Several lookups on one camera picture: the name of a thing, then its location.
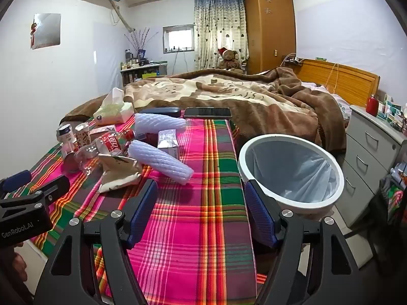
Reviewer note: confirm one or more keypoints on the white bottle blue label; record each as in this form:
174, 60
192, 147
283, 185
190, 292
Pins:
65, 133

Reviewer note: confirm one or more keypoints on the white foam net sleeve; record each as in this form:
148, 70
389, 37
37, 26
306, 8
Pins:
159, 124
165, 162

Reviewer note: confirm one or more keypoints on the red bottle on cabinet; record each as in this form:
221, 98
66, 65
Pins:
371, 105

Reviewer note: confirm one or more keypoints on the white power strip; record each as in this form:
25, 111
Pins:
294, 59

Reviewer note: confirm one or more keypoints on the wooden wardrobe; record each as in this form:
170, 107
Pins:
270, 31

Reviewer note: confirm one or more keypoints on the dried branch bouquet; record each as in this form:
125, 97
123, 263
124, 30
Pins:
140, 39

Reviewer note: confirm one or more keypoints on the dark blue glasses case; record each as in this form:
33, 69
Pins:
165, 111

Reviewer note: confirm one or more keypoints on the grey drawer nightstand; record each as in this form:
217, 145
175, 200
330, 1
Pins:
365, 152

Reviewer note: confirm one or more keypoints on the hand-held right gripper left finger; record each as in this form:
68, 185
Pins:
143, 211

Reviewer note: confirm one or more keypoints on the clear plastic bin liner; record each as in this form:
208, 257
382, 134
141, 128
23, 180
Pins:
286, 165

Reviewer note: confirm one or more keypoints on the crumpled paper bag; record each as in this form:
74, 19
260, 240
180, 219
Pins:
117, 173

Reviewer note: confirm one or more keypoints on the wooden headboard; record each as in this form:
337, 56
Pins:
343, 76

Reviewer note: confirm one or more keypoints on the soft tissue pack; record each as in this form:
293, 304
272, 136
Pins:
114, 111

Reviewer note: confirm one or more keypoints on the white grey carton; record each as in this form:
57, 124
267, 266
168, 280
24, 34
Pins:
168, 143

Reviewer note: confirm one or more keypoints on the small window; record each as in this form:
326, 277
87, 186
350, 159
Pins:
178, 38

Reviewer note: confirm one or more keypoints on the pale pink box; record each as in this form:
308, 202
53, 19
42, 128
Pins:
101, 130

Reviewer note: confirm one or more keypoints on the pink bedsheet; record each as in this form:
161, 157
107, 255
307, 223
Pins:
321, 90

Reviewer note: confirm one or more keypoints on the pink plaid blanket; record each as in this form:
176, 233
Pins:
203, 197

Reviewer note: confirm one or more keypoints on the group of cosmetic bottles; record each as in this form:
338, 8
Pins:
132, 63

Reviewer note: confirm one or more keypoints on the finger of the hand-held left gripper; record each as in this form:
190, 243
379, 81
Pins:
16, 180
52, 189

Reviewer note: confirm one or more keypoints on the stack of small boxes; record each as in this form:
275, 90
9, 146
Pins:
394, 109

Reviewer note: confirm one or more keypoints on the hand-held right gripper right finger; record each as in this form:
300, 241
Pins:
259, 216

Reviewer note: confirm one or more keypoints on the black smartphone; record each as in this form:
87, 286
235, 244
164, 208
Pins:
208, 112

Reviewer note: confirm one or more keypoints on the cluttered side shelf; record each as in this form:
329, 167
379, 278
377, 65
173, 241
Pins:
133, 73

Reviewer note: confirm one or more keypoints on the brown patterned fleece blanket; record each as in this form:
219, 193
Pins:
254, 101

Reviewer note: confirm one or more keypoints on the dark cloth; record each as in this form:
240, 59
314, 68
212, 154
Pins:
12, 273

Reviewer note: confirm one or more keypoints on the clear empty plastic bottle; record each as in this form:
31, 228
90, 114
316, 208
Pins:
87, 160

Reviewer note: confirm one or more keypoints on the white wrapped pipe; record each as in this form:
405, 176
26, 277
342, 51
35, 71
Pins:
122, 17

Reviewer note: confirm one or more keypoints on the green box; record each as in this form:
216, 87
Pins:
149, 76

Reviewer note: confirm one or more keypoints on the patterned curtain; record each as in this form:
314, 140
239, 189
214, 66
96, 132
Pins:
216, 28

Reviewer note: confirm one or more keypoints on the clear bottle red label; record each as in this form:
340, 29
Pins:
111, 141

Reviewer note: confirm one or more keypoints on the colourful cloth bag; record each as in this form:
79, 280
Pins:
396, 193

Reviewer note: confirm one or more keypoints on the white round trash bin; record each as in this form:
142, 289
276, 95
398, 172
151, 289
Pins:
305, 208

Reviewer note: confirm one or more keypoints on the brown teddy bear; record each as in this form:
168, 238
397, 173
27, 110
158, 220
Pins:
228, 59

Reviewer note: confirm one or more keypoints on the silver wall poster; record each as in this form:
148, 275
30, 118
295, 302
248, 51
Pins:
47, 30

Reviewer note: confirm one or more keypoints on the red hanging ornament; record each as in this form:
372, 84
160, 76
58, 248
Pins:
32, 35

